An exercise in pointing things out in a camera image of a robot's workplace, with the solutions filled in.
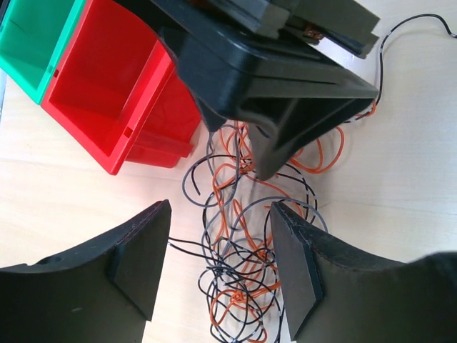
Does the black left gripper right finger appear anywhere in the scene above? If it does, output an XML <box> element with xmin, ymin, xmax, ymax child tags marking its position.
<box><xmin>271</xmin><ymin>202</ymin><xmax>456</xmax><ymax>342</ymax></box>

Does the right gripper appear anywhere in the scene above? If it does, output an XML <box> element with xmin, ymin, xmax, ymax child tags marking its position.
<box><xmin>122</xmin><ymin>1</ymin><xmax>378</xmax><ymax>181</ymax></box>

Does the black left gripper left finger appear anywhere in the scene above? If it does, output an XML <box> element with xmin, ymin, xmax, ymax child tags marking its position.
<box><xmin>1</xmin><ymin>200</ymin><xmax>171</xmax><ymax>342</ymax></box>

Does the orange cable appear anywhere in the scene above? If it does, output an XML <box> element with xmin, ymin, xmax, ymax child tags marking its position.
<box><xmin>209</xmin><ymin>101</ymin><xmax>378</xmax><ymax>337</ymax></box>

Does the red plastic bin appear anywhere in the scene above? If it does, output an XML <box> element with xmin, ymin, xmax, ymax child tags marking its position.
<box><xmin>41</xmin><ymin>1</ymin><xmax>201</xmax><ymax>175</ymax></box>

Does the green plastic bin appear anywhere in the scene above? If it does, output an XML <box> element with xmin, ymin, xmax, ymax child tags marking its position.
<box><xmin>1</xmin><ymin>0</ymin><xmax>86</xmax><ymax>104</ymax></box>

